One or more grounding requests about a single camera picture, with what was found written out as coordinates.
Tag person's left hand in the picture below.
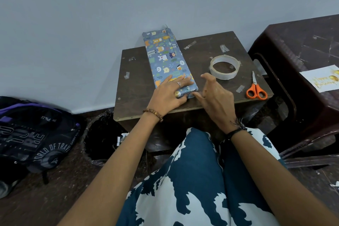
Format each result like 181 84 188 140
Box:
146 75 195 118

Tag crumpled paper scraps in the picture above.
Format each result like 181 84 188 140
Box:
116 132 130 147

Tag brown plastic stool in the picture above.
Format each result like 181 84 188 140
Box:
248 14 339 168

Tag clear tape roll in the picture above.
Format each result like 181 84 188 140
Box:
209 54 241 81

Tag black thread bracelet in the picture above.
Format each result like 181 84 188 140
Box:
224 118 247 142

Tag small dark wooden table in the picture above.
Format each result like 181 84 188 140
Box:
113 31 275 152

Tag black purple backpack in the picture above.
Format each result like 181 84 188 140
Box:
0 96 83 198

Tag happy birthday card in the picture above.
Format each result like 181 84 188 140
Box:
299 65 339 93

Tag brown beaded bracelet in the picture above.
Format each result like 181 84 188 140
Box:
142 108 164 123

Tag teal white patterned trousers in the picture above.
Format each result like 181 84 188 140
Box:
116 127 288 226

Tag person's right hand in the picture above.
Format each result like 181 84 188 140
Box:
191 72 239 134

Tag orange handled scissors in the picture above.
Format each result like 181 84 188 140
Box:
245 71 268 101

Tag person's left forearm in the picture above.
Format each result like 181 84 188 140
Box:
57 113 162 226

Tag person's right forearm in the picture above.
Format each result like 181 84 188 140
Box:
227 127 339 226

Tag black lined trash bin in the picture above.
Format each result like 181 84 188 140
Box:
81 109 130 167

